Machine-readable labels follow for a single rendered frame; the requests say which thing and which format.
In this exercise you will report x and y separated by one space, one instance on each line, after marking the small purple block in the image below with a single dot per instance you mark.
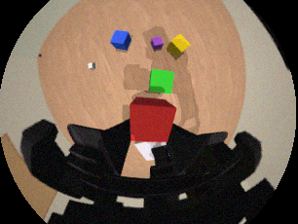
157 43

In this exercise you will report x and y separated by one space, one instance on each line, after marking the blue block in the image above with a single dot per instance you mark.
121 40

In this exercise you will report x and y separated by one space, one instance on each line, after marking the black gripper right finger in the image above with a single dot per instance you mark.
185 146

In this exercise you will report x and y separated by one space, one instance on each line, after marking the red block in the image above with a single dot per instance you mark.
151 119

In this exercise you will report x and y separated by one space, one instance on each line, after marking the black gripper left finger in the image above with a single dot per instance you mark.
113 142

